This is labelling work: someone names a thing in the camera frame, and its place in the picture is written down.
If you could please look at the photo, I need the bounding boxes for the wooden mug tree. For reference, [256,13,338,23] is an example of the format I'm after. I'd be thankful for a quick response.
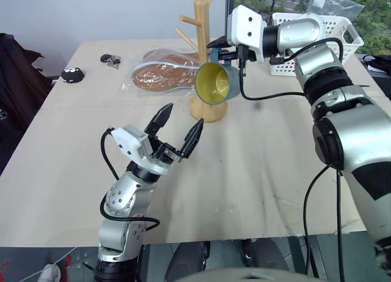
[175,0,228,124]

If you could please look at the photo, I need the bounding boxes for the grey mug with yellow inside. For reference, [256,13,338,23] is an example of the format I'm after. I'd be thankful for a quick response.
[194,48,242,107]

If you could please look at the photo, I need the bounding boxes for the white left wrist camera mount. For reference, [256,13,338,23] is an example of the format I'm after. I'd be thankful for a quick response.
[110,125,168,175]

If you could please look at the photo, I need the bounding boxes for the black round pouch white spots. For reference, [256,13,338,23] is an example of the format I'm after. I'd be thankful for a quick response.
[60,67,85,84]

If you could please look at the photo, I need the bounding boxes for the grey robot torso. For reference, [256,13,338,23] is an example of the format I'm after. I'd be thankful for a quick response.
[173,266,310,282]

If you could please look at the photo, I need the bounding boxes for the black bag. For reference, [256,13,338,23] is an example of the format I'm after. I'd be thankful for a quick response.
[361,54,391,79]

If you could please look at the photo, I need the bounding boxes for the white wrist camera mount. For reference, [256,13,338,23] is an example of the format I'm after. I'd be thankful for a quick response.
[227,4,267,63]
[110,125,168,175]

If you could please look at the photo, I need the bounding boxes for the dark rounded shape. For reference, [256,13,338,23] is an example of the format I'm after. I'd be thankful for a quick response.
[164,241,211,282]

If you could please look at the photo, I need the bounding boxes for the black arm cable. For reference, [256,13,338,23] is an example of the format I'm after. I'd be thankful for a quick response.
[237,37,345,101]
[100,128,161,231]

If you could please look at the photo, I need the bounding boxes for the black key bunch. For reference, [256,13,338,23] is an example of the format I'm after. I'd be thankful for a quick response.
[100,53,122,70]

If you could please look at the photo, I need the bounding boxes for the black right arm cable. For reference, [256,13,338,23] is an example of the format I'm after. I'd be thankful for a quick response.
[237,37,345,101]

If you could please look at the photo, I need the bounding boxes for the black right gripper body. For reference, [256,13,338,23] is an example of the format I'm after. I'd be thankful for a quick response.
[225,35,257,63]

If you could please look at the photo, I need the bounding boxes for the clear plastic bag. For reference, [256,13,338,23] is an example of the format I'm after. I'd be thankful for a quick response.
[306,0,366,21]

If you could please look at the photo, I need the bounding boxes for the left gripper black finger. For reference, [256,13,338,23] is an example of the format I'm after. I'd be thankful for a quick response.
[144,103,175,140]
[178,117,205,160]

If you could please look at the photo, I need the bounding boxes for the brown insoles in plastic bag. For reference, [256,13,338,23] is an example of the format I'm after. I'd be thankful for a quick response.
[122,48,212,95]

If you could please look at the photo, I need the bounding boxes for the black hanging cable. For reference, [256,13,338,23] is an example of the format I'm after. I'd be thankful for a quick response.
[303,164,332,282]
[336,169,346,282]

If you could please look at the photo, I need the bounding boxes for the white perforated plastic basket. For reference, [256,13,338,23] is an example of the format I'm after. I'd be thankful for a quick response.
[268,12,365,78]

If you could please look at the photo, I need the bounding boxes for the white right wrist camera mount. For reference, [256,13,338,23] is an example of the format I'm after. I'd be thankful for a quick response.
[227,4,267,63]

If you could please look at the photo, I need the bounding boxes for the white shoe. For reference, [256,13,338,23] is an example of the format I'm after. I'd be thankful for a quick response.
[37,263,62,282]

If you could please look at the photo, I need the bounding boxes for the black vertical pole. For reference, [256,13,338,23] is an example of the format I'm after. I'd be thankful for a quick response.
[225,0,236,39]

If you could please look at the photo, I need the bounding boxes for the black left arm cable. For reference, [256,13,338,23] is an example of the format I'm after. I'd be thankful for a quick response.
[100,128,161,231]

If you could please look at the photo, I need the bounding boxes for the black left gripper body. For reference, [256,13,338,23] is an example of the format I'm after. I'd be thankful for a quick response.
[148,134,186,165]

